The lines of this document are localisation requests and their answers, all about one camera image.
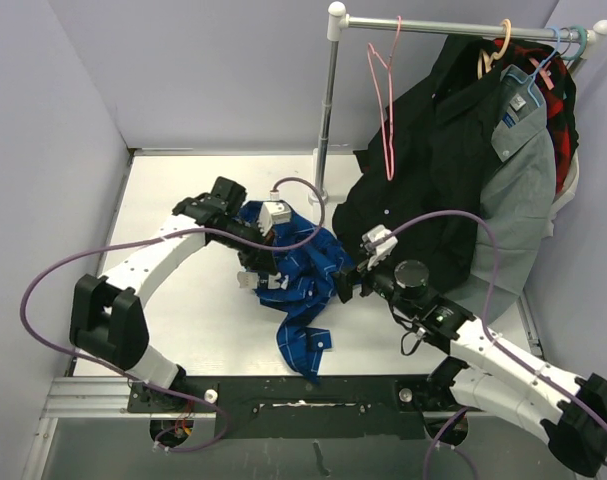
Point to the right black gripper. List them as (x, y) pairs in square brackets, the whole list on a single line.
[(344, 283)]

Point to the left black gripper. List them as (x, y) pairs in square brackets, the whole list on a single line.
[(258, 259)]

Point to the blue plaid shirt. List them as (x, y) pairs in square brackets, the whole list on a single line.
[(310, 288)]

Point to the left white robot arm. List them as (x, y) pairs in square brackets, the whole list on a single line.
[(108, 319)]

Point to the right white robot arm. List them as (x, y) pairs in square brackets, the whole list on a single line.
[(484, 371)]

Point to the black hanging shirt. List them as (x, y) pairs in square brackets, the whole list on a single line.
[(443, 127)]

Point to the grey hanging shirt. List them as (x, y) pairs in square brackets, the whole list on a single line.
[(514, 207)]

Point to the blue hanger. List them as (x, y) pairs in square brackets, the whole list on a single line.
[(538, 70)]

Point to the red plaid hanging shirt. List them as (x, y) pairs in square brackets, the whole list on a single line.
[(561, 127)]

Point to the teal hanger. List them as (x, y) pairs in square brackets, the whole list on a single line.
[(577, 45)]

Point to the white hanging garment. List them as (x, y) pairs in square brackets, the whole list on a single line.
[(566, 194)]

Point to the metal clothes rack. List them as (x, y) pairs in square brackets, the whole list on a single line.
[(340, 20)]

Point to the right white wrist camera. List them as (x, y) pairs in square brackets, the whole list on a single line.
[(377, 245)]

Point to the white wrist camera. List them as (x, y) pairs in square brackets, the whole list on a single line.
[(272, 212), (377, 245)]

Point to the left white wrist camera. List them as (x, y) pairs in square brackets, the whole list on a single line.
[(272, 212)]

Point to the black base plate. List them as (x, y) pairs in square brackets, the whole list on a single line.
[(334, 407)]

